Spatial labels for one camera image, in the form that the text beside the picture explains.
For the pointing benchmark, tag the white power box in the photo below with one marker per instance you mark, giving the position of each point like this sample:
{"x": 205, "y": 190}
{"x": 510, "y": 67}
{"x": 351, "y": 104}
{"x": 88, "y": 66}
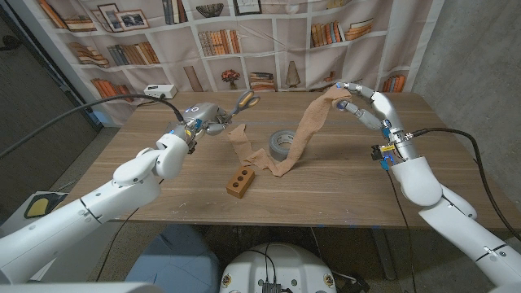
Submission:
{"x": 158, "y": 91}

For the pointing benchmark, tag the dark metal table leg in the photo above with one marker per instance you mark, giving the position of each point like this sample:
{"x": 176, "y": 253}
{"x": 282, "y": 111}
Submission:
{"x": 380, "y": 252}

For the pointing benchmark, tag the beige adhesive wrap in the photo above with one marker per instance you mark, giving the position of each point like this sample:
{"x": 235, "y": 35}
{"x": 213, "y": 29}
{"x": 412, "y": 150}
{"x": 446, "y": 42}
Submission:
{"x": 305, "y": 130}

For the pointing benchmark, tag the printed bookshelf backdrop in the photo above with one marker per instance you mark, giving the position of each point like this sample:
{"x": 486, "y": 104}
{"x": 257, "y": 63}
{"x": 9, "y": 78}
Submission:
{"x": 260, "y": 61}

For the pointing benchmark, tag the wooden block with holes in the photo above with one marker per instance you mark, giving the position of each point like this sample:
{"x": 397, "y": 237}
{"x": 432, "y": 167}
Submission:
{"x": 238, "y": 185}

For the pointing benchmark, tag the black floor device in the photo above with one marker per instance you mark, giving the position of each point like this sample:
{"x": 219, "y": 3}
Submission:
{"x": 354, "y": 285}

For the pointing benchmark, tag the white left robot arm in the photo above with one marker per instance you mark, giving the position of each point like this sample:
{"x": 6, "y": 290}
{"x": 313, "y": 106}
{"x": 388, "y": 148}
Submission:
{"x": 102, "y": 203}

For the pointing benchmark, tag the blue grey box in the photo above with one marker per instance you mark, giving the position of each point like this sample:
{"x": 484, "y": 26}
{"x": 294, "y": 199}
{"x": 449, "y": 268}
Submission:
{"x": 175, "y": 260}

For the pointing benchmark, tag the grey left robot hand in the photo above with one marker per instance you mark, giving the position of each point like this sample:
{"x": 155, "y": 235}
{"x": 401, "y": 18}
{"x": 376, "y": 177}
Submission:
{"x": 203, "y": 116}

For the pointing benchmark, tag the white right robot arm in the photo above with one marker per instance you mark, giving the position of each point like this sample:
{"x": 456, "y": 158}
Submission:
{"x": 447, "y": 211}

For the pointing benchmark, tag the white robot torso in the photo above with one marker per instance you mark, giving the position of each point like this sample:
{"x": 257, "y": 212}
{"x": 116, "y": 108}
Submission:
{"x": 285, "y": 264}

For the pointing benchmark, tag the grey duct tape roll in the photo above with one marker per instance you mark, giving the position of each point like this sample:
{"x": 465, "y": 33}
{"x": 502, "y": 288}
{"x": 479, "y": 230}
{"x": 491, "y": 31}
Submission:
{"x": 278, "y": 144}

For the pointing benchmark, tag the yellow black floor item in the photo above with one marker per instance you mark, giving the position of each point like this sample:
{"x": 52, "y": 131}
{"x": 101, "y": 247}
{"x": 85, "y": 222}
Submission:
{"x": 38, "y": 206}

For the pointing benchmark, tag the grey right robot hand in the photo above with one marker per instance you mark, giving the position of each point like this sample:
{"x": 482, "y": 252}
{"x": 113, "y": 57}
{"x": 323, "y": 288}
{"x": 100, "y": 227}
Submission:
{"x": 378, "y": 112}

